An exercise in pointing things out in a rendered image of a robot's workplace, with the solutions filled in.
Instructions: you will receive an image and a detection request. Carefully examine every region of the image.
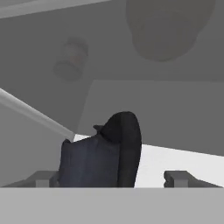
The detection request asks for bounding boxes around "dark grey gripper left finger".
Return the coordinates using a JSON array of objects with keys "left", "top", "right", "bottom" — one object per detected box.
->
[{"left": 2, "top": 170, "right": 61, "bottom": 188}]

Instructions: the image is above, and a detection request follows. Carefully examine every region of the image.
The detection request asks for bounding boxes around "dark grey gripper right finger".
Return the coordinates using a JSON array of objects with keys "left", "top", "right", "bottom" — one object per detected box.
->
[{"left": 163, "top": 170, "right": 223, "bottom": 188}]

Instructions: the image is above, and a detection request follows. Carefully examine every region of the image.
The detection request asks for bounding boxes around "dark blue-black pitcher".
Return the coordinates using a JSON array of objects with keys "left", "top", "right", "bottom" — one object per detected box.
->
[{"left": 57, "top": 110, "right": 143, "bottom": 188}]

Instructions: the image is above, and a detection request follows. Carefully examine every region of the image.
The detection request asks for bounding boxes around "small jam jar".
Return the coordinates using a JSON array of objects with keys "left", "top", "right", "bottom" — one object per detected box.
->
[{"left": 52, "top": 35, "right": 89, "bottom": 82}]

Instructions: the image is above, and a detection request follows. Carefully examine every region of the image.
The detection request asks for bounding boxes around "grey round jug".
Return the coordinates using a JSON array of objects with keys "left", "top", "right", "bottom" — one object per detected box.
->
[{"left": 125, "top": 0, "right": 217, "bottom": 63}]

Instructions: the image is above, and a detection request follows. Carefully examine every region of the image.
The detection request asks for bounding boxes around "grey wall shelf board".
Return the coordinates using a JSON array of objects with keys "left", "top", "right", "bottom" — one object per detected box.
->
[{"left": 0, "top": 0, "right": 224, "bottom": 88}]

